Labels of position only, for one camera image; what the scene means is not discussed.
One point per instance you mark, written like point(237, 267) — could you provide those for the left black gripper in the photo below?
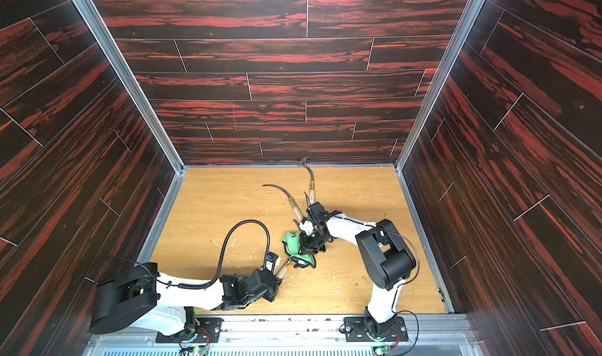
point(277, 281)

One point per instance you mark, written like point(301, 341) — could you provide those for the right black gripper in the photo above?
point(310, 242)

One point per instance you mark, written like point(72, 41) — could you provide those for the green microfibre rag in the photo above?
point(292, 244)

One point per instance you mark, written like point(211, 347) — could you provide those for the sickle plain wooden handle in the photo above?
point(298, 214)

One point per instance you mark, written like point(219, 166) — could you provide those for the sickle with yellow label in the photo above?
point(311, 197)

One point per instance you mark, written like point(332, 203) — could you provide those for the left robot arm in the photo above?
point(145, 298)

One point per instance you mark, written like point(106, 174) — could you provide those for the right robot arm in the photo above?
point(387, 257)

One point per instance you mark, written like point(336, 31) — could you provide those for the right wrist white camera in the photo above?
point(307, 227)

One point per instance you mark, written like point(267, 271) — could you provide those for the wrist white camera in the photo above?
point(271, 261)
point(307, 227)

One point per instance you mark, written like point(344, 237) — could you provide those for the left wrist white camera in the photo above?
point(271, 261)

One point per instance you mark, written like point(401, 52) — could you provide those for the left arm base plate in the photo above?
point(200, 330)

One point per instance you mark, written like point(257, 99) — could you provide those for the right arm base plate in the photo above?
point(365, 329)

